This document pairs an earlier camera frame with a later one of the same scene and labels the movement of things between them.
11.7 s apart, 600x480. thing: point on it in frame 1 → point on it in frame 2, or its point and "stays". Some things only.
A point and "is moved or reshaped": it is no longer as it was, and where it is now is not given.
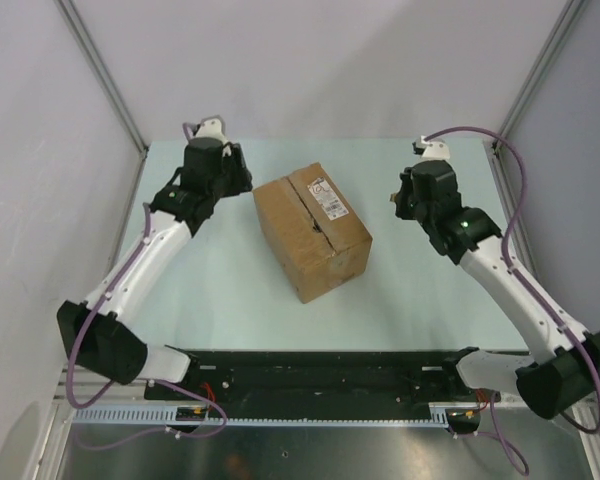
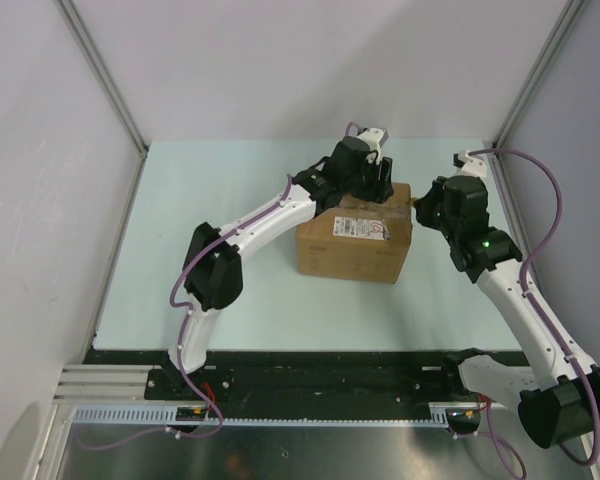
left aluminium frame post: (104, 76) stays
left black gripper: (242, 178) → (380, 191)
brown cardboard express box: (317, 237) is moved or reshaped
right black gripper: (401, 211) → (424, 206)
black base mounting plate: (323, 380) stays
